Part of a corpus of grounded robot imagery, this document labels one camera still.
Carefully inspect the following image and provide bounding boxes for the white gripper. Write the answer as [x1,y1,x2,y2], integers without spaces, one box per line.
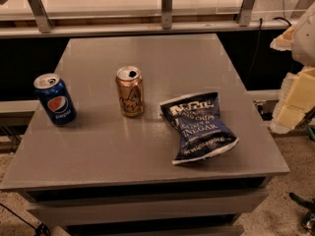
[270,2,315,134]

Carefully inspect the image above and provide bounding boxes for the blue chip bag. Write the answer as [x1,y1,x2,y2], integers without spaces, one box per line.
[160,92,239,165]

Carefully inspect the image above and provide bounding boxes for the orange La Croix can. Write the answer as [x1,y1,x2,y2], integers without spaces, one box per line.
[115,66,145,117]

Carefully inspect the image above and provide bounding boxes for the blue Pepsi can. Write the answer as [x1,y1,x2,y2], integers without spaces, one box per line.
[33,73,77,126]

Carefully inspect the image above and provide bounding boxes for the grey drawer cabinet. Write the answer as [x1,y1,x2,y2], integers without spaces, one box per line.
[1,34,288,236]

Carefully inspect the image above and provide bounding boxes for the black cable on wall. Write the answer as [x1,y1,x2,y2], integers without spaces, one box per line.
[247,16,293,84]

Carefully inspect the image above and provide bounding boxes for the metal rail frame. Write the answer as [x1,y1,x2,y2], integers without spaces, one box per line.
[0,0,315,39]

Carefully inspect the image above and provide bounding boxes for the black cable on floor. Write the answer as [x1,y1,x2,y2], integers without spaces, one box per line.
[0,202,52,236]

